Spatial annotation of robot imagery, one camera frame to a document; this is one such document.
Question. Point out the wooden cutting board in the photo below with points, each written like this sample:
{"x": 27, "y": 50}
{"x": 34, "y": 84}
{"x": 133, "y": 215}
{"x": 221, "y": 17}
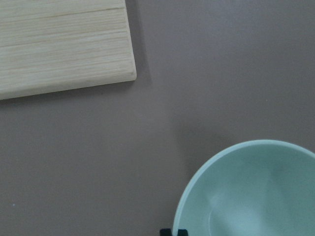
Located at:
{"x": 55, "y": 45}

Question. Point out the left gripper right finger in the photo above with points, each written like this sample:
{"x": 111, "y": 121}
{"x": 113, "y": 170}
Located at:
{"x": 182, "y": 232}

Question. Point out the green bowl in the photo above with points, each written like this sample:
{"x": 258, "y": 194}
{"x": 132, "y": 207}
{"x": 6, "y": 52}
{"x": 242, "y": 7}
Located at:
{"x": 255, "y": 188}

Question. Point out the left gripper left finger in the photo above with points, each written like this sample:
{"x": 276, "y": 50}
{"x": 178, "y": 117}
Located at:
{"x": 165, "y": 232}

